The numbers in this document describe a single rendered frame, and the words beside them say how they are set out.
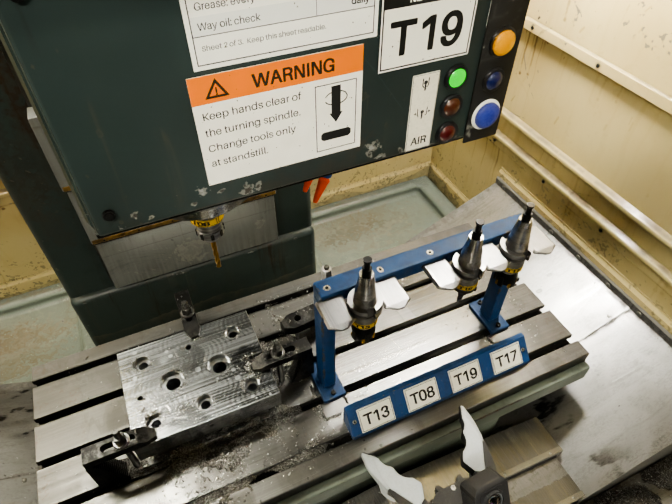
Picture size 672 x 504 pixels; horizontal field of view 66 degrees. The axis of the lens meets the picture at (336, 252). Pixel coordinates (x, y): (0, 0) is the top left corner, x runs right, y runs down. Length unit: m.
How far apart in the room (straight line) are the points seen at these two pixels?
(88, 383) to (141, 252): 0.34
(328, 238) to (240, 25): 1.55
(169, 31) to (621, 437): 1.31
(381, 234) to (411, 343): 0.77
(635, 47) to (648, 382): 0.79
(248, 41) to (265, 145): 0.10
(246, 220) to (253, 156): 0.92
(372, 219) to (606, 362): 0.97
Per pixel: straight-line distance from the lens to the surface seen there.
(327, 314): 0.91
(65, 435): 1.27
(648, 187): 1.43
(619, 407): 1.49
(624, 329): 1.56
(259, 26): 0.44
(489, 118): 0.60
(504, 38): 0.56
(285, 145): 0.50
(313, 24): 0.46
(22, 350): 1.89
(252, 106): 0.47
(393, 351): 1.25
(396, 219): 2.03
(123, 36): 0.42
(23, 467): 1.58
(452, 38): 0.53
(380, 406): 1.12
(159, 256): 1.42
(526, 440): 1.40
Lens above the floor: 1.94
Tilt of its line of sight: 46 degrees down
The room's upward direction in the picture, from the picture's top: straight up
